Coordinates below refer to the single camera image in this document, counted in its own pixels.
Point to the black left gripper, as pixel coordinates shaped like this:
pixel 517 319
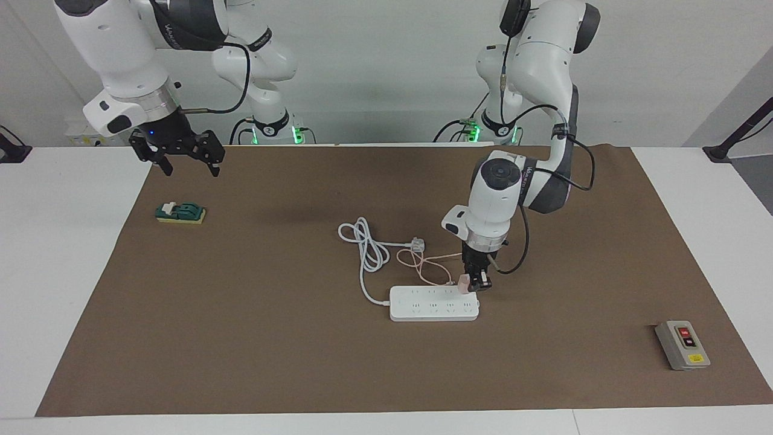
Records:
pixel 476 260

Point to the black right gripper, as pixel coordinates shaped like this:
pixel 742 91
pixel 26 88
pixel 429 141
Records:
pixel 166 133

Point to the pink charger block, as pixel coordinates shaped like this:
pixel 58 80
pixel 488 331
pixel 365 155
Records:
pixel 464 284

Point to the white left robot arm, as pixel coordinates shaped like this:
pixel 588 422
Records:
pixel 543 66

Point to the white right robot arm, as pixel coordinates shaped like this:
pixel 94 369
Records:
pixel 121 54

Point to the white power strip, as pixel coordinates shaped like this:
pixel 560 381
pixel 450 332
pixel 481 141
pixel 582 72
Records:
pixel 435 305

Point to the white power strip plug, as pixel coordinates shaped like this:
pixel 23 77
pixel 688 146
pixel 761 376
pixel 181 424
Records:
pixel 418 244

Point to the black stand foot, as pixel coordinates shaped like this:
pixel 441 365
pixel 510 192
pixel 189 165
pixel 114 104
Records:
pixel 12 152

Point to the brown table mat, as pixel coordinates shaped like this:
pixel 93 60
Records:
pixel 302 350

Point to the grey push button box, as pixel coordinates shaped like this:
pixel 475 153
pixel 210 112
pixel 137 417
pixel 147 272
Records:
pixel 681 347

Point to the black slanted stand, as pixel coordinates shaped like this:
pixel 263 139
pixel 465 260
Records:
pixel 734 136

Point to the white wall box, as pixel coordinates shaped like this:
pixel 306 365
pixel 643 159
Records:
pixel 78 138

